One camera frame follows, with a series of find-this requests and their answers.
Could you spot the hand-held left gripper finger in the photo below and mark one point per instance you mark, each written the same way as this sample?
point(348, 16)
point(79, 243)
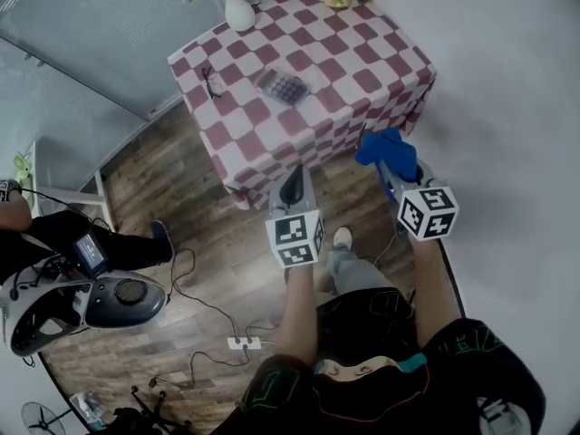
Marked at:
point(291, 186)

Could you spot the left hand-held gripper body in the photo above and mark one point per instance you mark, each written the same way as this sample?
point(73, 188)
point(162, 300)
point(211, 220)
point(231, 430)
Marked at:
point(293, 234)

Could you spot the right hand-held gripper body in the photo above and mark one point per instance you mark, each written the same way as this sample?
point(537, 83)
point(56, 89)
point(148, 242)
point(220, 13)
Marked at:
point(428, 213)

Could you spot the blue cloth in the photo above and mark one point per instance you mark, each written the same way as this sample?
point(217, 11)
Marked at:
point(389, 152)

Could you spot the dark grey calculator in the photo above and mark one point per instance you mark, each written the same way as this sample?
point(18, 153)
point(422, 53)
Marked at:
point(283, 88)

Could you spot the person's right forearm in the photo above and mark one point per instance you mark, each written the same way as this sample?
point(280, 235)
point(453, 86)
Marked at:
point(432, 288)

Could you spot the person's left forearm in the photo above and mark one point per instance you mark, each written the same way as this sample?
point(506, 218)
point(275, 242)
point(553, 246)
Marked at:
point(296, 315)

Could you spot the person's white shoe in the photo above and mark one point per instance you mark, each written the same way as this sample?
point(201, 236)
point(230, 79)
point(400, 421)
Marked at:
point(342, 237)

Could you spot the person's grey trouser leg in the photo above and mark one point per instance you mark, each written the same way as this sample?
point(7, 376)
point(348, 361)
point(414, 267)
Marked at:
point(355, 272)

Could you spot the person's black printed shirt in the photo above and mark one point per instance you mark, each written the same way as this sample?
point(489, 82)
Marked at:
point(362, 324)

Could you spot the white power strip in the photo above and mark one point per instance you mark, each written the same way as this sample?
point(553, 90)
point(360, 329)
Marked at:
point(244, 343)

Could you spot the black-framed glasses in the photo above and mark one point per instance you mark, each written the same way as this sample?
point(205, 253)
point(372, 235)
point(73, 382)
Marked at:
point(212, 84)

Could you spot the red white checkered tablecloth table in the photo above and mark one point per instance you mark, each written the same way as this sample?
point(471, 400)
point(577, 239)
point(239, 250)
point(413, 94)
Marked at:
point(317, 52)

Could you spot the white ceramic vase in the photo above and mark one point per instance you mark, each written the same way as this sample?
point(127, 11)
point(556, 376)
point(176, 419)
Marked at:
point(239, 12)

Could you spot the white and dark headset shell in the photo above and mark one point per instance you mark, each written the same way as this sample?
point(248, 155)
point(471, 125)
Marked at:
point(109, 304)

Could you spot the black device with screen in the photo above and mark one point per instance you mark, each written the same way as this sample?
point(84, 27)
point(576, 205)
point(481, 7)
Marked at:
point(90, 252)

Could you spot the white side table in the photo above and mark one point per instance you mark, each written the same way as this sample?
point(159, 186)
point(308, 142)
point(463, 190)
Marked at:
point(68, 170)

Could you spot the black chair base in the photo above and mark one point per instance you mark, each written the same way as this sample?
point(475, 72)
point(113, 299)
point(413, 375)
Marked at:
point(156, 412)

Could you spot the small green toy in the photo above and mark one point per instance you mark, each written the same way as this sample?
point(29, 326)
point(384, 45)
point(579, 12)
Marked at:
point(22, 162)

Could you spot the black floor fan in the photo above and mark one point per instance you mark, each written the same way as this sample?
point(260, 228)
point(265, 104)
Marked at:
point(41, 419)

